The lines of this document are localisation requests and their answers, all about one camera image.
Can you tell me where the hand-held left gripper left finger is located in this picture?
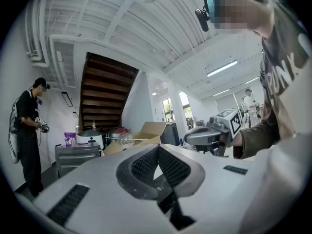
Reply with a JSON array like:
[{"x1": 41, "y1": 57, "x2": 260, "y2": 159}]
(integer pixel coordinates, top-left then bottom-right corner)
[{"x1": 31, "y1": 144, "x2": 181, "y2": 234}]

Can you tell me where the glass jar with red lid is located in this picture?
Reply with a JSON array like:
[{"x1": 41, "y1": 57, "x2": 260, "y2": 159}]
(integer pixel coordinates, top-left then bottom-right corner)
[{"x1": 116, "y1": 127, "x2": 135, "y2": 149}]

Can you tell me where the black cabinet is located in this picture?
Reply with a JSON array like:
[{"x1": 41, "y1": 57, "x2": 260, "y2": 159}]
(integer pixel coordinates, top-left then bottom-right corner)
[{"x1": 161, "y1": 122, "x2": 180, "y2": 146}]

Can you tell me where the wooden staircase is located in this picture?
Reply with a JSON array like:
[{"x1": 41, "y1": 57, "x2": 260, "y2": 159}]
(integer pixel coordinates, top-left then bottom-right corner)
[{"x1": 78, "y1": 52, "x2": 140, "y2": 132}]

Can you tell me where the purple bucket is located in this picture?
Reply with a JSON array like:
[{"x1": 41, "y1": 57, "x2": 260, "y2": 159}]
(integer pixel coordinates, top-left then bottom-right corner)
[{"x1": 64, "y1": 131, "x2": 78, "y2": 148}]

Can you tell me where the large cardboard box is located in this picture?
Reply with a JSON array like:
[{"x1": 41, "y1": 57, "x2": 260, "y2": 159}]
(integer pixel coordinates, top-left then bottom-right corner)
[{"x1": 103, "y1": 121, "x2": 168, "y2": 157}]

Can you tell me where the metal cabinet appliance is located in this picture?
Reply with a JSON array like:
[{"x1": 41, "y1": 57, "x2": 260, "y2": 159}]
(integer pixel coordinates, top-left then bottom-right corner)
[{"x1": 54, "y1": 144, "x2": 102, "y2": 179}]

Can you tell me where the person's brown printed shirt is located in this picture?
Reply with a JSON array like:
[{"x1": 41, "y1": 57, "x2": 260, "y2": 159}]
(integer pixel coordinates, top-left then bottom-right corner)
[{"x1": 257, "y1": 0, "x2": 312, "y2": 147}]

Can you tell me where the black head-worn camera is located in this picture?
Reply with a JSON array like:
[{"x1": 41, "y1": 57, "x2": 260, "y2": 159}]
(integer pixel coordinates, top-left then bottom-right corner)
[{"x1": 195, "y1": 6, "x2": 211, "y2": 32}]

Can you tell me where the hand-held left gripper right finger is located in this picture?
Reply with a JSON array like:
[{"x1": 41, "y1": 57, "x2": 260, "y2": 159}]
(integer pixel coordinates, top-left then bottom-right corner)
[{"x1": 158, "y1": 144, "x2": 265, "y2": 234}]

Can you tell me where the white rice cooker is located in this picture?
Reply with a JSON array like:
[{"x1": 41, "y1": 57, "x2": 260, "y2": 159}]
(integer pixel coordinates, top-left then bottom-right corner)
[{"x1": 76, "y1": 130, "x2": 103, "y2": 146}]

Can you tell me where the silver pot with lid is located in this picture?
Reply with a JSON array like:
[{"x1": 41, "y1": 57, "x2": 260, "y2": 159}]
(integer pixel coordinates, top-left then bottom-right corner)
[{"x1": 105, "y1": 128, "x2": 121, "y2": 141}]

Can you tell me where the person's right forearm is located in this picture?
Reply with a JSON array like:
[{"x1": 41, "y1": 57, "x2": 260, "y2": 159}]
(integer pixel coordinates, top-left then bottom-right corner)
[{"x1": 233, "y1": 120, "x2": 281, "y2": 159}]

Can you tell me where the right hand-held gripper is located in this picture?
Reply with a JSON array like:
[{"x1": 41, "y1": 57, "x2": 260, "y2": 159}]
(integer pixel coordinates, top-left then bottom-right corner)
[{"x1": 184, "y1": 108, "x2": 242, "y2": 157}]

